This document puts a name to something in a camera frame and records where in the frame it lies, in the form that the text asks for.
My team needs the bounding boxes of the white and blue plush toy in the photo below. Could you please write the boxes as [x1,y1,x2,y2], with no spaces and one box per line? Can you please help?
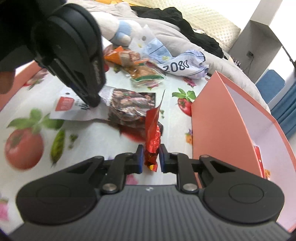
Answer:
[90,10,144,46]

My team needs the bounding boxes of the person's left hand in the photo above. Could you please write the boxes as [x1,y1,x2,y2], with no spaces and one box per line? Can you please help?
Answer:
[0,70,16,94]

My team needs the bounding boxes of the white shelf unit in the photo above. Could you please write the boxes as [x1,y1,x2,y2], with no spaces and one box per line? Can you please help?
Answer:
[229,0,296,84]

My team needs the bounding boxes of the blue chair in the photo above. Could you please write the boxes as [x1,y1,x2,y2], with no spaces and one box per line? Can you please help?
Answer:
[255,70,286,105]

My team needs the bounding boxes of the yellow cloth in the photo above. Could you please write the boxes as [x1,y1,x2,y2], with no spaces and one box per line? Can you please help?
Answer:
[96,0,139,4]

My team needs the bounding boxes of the pink box lid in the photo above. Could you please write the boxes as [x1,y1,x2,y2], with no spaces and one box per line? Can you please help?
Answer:
[0,61,50,112]

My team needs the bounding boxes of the cream quilted headboard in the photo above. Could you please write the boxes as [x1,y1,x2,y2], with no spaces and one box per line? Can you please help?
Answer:
[176,0,241,50]

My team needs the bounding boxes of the floral bed sheet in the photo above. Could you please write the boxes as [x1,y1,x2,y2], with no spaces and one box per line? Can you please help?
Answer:
[0,37,208,232]

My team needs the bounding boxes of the clear blue plastic bag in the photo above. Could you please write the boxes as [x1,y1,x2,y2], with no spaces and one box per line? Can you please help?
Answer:
[137,24,173,67]

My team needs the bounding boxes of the red crinkled snack packet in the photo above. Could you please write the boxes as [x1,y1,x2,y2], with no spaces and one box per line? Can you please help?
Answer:
[254,146,265,178]

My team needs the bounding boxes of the white meat print snack packet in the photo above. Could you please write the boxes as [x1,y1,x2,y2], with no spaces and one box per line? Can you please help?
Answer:
[50,86,164,143]

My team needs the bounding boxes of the red foil snack packet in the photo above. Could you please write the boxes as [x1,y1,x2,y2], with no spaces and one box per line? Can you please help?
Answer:
[144,89,166,172]

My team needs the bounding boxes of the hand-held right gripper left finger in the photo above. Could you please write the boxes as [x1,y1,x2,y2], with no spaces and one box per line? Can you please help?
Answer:
[66,144,144,194]

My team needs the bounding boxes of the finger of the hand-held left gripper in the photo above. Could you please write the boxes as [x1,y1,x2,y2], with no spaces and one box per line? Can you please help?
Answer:
[47,55,107,108]

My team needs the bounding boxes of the pile of snack packets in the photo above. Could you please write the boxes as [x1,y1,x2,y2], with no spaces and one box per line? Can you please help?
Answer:
[103,45,167,88]

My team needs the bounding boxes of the grey duvet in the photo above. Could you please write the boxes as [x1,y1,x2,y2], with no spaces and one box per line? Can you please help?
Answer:
[79,0,271,109]

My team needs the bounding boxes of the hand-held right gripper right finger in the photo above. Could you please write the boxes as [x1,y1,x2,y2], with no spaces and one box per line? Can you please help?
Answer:
[159,144,237,193]

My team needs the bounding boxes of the black clothes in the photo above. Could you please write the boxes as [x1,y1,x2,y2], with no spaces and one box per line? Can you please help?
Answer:
[131,7,225,59]

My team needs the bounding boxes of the pink cardboard box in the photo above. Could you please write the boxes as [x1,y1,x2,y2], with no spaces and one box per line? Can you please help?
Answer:
[191,71,296,226]

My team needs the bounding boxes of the white printed plastic bag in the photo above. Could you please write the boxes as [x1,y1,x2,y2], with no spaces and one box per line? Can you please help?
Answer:
[158,49,210,80]

